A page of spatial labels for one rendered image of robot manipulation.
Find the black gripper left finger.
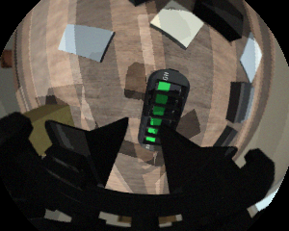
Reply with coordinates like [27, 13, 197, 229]
[44, 116, 129, 188]

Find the dark grey controller unit with green rocker switches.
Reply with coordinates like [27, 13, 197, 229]
[138, 68, 190, 151]

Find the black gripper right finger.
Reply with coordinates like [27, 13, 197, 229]
[159, 123, 238, 193]

